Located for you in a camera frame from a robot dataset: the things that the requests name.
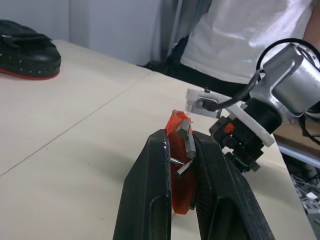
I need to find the small silver hex key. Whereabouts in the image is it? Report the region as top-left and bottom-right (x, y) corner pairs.
(174, 159), (195, 179)

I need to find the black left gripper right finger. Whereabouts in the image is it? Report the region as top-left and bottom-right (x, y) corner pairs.
(192, 131), (276, 240)

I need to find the grey curtain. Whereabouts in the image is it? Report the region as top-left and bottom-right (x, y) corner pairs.
(153, 0), (213, 66)

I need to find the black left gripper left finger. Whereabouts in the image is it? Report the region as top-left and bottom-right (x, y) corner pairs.
(112, 128), (173, 240)

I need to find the red hex key holder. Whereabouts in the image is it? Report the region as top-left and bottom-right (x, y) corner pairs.
(166, 109), (197, 215)

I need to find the thin silver hex key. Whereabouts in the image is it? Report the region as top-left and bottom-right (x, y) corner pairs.
(169, 157), (186, 167)

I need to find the large silver hex key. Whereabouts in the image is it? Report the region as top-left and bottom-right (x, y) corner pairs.
(176, 119), (194, 141)

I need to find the medium silver hex key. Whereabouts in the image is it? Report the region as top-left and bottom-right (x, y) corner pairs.
(184, 133), (197, 160)

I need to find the pile of loose cables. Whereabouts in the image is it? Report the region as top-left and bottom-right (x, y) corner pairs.
(287, 162), (320, 222)

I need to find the black shoe with red sole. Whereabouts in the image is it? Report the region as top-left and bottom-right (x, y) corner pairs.
(0, 19), (62, 81)

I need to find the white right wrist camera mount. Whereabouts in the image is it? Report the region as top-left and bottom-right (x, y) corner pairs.
(184, 87), (276, 148)

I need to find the person in white shirt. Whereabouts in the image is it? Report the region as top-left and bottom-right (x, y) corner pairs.
(136, 0), (320, 99)

